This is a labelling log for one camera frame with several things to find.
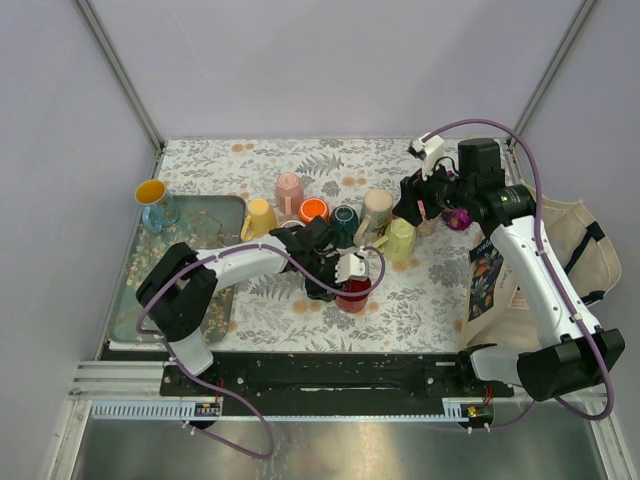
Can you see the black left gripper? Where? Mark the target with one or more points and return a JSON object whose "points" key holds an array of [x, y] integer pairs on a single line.
{"points": [[319, 291]]}

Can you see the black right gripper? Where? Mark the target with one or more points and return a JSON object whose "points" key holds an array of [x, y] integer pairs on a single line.
{"points": [[414, 189]]}

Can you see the red mug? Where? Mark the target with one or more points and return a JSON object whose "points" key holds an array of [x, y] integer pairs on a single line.
{"points": [[354, 301]]}

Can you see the light green faceted mug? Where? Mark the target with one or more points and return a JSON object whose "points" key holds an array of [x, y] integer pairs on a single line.
{"points": [[398, 241]]}

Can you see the blue floral mug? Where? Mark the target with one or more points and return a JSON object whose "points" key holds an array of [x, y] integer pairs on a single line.
{"points": [[159, 208]]}

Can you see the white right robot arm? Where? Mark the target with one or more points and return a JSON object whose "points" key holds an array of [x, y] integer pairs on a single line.
{"points": [[575, 352]]}

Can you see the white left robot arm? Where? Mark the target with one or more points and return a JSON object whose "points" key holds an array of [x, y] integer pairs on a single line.
{"points": [[184, 281]]}

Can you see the pink floral mug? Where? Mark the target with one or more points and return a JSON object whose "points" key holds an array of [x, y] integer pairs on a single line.
{"points": [[427, 227]]}

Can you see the cream floral mug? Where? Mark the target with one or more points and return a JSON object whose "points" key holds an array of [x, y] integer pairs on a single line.
{"points": [[375, 216]]}

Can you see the lilac mug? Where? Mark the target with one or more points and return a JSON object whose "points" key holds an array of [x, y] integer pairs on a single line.
{"points": [[292, 225]]}

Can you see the dark teal mug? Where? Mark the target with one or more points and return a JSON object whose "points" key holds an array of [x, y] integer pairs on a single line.
{"points": [[344, 222]]}

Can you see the orange mug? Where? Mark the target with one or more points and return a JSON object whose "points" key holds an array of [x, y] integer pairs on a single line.
{"points": [[311, 208]]}

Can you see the yellow mug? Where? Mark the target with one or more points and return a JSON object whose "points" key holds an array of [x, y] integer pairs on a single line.
{"points": [[259, 221]]}

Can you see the light pink ribbed mug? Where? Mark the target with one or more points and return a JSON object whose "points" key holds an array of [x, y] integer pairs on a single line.
{"points": [[289, 192]]}

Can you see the purple candy bag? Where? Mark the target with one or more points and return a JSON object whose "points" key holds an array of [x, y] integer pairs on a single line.
{"points": [[457, 219]]}

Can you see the cream canvas tote bag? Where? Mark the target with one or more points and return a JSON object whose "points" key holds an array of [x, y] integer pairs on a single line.
{"points": [[496, 309]]}

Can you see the green floral tray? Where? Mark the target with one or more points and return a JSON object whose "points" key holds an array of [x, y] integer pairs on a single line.
{"points": [[206, 222]]}

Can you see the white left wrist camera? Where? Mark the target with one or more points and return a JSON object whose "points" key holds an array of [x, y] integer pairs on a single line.
{"points": [[351, 266]]}

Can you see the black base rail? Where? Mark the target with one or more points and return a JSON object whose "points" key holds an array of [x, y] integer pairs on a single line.
{"points": [[425, 374]]}

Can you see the white cable duct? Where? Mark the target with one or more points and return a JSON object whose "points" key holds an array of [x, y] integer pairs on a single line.
{"points": [[156, 410]]}

